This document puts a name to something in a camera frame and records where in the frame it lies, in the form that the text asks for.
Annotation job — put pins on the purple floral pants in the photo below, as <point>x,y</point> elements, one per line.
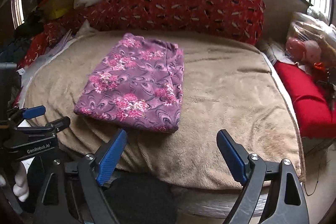
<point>131,85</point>

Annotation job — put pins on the red patterned bolster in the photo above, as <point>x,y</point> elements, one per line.
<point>183,8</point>

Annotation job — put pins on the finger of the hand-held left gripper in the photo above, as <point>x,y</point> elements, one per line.
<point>56,123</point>
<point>34,111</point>

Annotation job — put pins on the pink plush toy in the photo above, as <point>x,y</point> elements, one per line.
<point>304,50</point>

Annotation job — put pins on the person's left hand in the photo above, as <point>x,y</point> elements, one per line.
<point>21,187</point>

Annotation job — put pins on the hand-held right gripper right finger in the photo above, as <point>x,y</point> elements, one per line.
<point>231,158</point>

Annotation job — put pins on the clear plastic bag of toys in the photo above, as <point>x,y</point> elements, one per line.
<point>315,35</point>

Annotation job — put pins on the red star print cloth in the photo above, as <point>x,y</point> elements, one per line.
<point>34,50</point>

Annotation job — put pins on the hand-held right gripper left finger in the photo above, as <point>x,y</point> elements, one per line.
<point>113,158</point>

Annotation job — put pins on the red cushion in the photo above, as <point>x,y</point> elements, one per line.
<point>307,103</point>

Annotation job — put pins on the beige fleece blanket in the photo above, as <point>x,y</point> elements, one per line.
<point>223,108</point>

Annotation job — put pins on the dark cloth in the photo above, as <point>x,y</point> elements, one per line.
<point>139,200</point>

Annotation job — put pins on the yellow bag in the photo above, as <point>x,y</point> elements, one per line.
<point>59,5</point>

